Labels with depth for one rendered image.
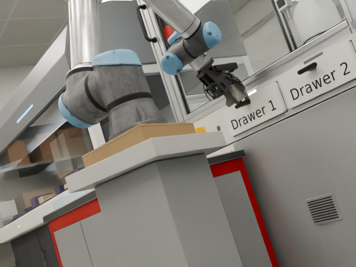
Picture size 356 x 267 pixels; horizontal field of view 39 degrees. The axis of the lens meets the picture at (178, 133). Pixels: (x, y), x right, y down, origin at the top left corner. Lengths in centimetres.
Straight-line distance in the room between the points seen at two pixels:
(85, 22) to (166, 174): 55
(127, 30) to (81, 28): 131
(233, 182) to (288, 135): 27
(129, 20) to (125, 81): 158
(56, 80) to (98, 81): 139
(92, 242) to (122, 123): 72
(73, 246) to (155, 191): 91
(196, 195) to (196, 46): 61
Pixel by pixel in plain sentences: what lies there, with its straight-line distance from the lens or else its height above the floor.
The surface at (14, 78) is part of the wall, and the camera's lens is 615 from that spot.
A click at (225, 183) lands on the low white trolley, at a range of 182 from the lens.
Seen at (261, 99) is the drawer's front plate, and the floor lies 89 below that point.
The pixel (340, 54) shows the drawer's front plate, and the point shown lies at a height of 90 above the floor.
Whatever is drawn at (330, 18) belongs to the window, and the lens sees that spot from 166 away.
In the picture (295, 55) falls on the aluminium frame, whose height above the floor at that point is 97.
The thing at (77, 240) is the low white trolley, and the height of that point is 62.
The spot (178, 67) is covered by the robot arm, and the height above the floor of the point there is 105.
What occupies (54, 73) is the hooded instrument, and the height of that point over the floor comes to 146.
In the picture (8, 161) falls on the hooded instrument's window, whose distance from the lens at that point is 354.
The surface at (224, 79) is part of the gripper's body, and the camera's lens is 178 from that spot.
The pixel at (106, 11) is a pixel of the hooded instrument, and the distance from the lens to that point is 272.
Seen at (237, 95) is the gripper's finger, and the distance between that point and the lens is 179.
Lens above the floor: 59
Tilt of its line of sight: 9 degrees up
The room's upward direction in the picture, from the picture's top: 18 degrees counter-clockwise
